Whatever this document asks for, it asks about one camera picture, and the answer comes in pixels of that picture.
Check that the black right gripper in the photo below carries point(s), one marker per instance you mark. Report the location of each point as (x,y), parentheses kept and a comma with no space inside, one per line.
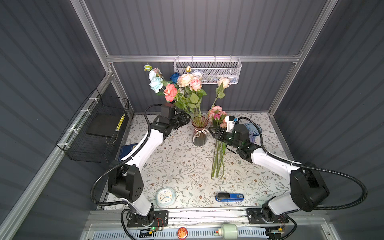
(218,132)

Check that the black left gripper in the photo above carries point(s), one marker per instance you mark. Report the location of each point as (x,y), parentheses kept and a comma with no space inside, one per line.
(184,120)

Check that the red glass vase with ribbon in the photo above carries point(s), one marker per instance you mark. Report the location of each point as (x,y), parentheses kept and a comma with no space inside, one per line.
(200,131)

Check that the coral pink rose stem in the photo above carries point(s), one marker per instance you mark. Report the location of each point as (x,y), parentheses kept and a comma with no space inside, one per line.
(187,100)

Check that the small pink rosebud stem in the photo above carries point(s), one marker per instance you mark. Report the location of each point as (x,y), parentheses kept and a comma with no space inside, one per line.
(195,84)

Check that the blue rose stem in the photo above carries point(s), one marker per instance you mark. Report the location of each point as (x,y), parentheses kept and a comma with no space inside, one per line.
(174,78)

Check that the white blue flower spray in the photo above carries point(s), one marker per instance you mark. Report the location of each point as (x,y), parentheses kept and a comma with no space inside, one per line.
(157,81)

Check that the pale pink rose stem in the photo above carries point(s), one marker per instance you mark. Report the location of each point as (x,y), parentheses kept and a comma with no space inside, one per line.
(223,84)

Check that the artificial flower bunch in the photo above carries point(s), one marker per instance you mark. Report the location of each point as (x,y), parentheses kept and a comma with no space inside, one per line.
(217,117)

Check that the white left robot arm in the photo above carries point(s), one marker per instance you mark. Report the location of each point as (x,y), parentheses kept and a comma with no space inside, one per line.
(125,180)

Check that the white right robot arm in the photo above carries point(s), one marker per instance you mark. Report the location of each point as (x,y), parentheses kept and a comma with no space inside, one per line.
(307,187)

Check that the blue purple glass vase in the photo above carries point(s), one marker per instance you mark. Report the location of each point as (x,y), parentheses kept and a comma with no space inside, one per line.
(253,132)

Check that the floral table cloth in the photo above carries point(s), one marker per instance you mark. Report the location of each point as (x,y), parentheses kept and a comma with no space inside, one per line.
(179,164)

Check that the blue book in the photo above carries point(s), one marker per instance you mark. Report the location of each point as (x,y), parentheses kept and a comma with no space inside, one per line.
(125,150)

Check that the toothpaste tube in basket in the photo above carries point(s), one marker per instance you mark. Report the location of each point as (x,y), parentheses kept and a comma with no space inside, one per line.
(234,79)

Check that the blue black stapler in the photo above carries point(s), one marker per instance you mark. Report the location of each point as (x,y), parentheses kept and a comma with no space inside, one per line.
(229,197)

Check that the pale green alarm clock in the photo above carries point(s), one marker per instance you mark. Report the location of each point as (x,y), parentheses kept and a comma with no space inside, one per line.
(165,197)

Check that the pale green cylinder knob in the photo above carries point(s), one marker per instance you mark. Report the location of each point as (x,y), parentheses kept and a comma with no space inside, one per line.
(228,232)

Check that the red round sticker badge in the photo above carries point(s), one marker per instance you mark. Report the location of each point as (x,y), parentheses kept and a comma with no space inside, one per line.
(182,233)

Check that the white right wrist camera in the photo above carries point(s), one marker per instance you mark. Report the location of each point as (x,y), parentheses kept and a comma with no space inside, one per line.
(230,120)

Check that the white mesh wall basket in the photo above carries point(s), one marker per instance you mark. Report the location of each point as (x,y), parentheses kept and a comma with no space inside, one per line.
(210,66)

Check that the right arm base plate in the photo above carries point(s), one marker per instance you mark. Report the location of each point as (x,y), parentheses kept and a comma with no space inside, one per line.
(263,216)

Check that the black wire wall basket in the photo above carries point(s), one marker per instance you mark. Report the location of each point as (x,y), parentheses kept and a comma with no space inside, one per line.
(92,136)

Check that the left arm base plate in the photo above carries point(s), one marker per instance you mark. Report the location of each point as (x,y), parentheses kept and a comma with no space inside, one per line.
(153,219)

